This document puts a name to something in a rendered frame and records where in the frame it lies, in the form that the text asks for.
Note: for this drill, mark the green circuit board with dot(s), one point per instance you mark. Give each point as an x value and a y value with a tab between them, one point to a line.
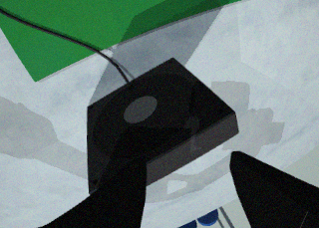
97	23

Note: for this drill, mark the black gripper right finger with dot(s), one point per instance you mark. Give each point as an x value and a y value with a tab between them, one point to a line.
271	198

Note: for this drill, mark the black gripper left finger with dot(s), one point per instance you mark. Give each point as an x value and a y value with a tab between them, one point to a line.
119	203

